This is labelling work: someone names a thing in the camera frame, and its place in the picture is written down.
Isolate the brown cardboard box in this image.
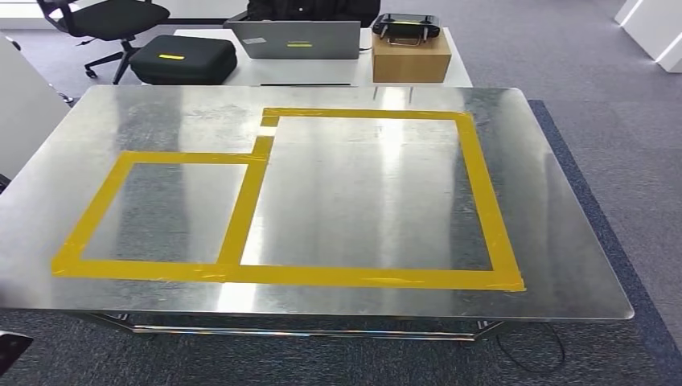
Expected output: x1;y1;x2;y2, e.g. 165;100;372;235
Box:
371;32;453;84

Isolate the black office chair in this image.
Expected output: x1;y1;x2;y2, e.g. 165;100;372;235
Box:
35;0;171;86

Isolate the black power cable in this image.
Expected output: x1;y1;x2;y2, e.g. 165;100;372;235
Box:
495;321;566;375

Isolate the white table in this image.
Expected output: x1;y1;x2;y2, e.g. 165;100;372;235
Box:
141;27;475;89

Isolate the black zip case yellow label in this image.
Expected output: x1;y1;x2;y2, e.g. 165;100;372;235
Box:
129;34;239;87

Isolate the black handheld controller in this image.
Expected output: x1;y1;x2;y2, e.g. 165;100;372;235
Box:
371;13;442;47

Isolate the yellow tape on workbench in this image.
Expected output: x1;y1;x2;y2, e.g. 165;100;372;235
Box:
51;107;528;293

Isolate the stainless steel workbench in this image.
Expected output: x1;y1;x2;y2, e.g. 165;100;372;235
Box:
0;84;635;343

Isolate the black angular object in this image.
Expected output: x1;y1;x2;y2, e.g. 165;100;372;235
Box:
0;330;35;376

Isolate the grey laptop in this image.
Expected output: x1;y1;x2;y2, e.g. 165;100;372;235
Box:
228;20;362;60

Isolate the white display plinth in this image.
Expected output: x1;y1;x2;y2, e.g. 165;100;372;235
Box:
614;0;682;75

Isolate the white plastic car part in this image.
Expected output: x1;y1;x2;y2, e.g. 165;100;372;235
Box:
0;34;72;183

